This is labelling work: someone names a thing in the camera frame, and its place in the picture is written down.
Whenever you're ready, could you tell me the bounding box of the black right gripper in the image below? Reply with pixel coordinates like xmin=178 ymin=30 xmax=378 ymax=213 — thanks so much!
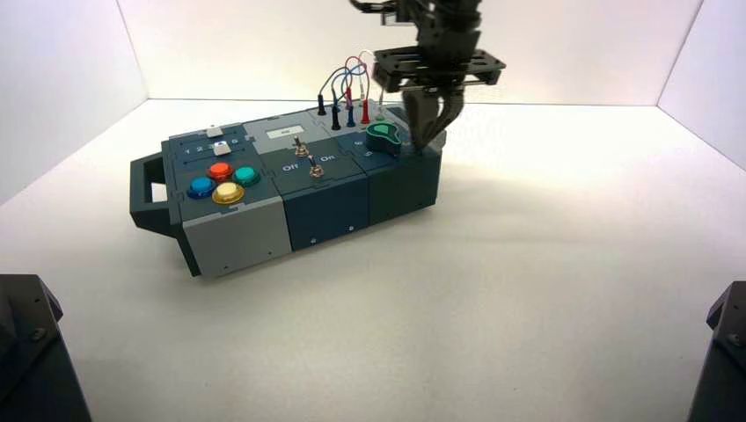
xmin=372 ymin=25 xmax=507 ymax=154

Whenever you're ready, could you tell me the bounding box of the green rotary knob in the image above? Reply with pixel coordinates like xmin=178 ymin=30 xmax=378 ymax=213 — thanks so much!
xmin=365 ymin=120 xmax=403 ymax=157

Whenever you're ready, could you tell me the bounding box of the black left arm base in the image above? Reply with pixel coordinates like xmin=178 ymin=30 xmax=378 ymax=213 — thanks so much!
xmin=0 ymin=273 xmax=93 ymax=422

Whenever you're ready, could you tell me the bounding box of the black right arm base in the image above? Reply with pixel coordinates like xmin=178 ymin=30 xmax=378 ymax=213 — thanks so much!
xmin=686 ymin=280 xmax=746 ymax=422

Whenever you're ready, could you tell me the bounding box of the small white display screen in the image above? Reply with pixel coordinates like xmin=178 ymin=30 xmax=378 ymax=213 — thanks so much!
xmin=266 ymin=124 xmax=305 ymax=141

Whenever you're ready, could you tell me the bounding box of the teal push button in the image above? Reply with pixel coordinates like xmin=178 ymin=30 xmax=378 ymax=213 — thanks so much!
xmin=232 ymin=165 xmax=261 ymax=188

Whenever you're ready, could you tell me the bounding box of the yellow push button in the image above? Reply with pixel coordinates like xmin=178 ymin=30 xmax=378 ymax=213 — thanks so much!
xmin=211 ymin=182 xmax=246 ymax=206

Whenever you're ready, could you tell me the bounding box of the blue grey control box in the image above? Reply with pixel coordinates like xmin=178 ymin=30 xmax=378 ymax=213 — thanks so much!
xmin=128 ymin=105 xmax=447 ymax=279

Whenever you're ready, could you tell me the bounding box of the blue push button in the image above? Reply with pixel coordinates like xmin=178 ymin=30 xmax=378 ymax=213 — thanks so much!
xmin=187 ymin=177 xmax=218 ymax=200

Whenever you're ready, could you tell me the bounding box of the white jumper cable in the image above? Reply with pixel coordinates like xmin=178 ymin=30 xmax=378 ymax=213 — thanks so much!
xmin=356 ymin=49 xmax=387 ymax=120

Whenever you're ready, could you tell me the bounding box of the red jumper cable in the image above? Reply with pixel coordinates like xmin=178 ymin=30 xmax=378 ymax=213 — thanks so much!
xmin=343 ymin=56 xmax=372 ymax=126

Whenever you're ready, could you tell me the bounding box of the blue jumper cable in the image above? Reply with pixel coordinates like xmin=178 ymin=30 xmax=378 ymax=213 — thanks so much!
xmin=331 ymin=62 xmax=369 ymax=128

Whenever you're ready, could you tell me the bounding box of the black jumper cable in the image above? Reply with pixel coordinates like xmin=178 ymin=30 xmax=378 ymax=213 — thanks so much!
xmin=316 ymin=67 xmax=369 ymax=132

